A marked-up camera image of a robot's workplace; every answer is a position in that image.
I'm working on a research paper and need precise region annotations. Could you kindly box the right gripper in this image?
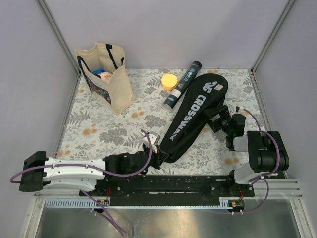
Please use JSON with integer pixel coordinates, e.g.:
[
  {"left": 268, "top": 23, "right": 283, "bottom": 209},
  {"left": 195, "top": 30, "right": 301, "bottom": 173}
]
[{"left": 202, "top": 105, "right": 233, "bottom": 135}]

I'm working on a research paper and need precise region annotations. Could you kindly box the black racket cover bag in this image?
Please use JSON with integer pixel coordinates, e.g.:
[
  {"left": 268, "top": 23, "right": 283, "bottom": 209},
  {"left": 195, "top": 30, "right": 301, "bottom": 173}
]
[{"left": 158, "top": 73, "right": 228, "bottom": 163}]

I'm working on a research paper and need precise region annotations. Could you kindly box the black shuttlecock tube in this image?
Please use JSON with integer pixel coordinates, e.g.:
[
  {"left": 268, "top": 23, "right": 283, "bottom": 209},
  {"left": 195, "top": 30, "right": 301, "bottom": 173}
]
[{"left": 162, "top": 61, "right": 202, "bottom": 112}]

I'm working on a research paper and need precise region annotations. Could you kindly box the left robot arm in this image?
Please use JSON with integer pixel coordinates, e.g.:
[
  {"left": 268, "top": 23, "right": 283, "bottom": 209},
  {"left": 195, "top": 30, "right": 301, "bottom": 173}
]
[{"left": 18, "top": 146, "right": 168, "bottom": 196}]

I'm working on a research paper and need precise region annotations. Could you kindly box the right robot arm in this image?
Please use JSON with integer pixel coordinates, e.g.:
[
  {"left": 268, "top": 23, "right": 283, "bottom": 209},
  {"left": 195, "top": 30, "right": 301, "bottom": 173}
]
[{"left": 204, "top": 105, "right": 289, "bottom": 196}]

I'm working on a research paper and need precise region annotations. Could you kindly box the yellow grip tape roll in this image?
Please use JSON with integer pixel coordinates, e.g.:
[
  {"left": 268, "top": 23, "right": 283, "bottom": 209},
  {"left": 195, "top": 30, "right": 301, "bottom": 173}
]
[{"left": 161, "top": 73, "right": 178, "bottom": 91}]

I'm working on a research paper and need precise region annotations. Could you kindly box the floral table mat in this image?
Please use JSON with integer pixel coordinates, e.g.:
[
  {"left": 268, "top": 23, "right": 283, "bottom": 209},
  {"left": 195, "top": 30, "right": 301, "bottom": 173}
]
[{"left": 57, "top": 69, "right": 248, "bottom": 175}]

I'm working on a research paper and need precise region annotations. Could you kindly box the beige canvas tote bag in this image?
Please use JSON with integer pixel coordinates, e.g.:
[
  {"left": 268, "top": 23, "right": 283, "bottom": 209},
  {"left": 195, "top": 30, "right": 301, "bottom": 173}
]
[{"left": 76, "top": 43, "right": 135, "bottom": 115}]

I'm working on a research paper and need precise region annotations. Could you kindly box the blue pink item in bag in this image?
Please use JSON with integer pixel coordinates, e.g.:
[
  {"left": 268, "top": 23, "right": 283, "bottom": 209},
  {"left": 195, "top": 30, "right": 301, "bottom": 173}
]
[{"left": 92, "top": 68, "right": 112, "bottom": 82}]

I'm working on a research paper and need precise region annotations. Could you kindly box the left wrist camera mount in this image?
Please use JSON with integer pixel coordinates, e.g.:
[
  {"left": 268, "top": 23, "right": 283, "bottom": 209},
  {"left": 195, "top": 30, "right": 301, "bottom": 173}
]
[{"left": 141, "top": 131, "right": 160, "bottom": 147}]

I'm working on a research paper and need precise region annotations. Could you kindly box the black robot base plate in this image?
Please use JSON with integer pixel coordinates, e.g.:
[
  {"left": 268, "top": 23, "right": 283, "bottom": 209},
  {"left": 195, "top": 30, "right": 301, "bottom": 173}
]
[{"left": 89, "top": 175, "right": 255, "bottom": 207}]

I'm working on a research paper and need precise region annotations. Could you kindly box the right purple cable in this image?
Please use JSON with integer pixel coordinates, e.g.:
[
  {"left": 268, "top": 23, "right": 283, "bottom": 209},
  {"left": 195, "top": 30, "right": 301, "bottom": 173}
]
[{"left": 229, "top": 106, "right": 282, "bottom": 216}]

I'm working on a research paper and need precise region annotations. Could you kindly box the purple cable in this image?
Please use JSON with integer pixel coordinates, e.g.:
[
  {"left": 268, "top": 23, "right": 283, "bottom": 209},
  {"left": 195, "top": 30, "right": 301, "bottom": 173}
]
[
  {"left": 229, "top": 106, "right": 282, "bottom": 216},
  {"left": 9, "top": 128, "right": 153, "bottom": 236}
]

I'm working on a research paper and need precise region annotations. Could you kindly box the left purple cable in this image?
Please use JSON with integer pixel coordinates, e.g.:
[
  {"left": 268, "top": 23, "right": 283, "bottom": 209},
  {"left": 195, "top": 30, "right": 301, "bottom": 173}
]
[{"left": 9, "top": 128, "right": 153, "bottom": 236}]

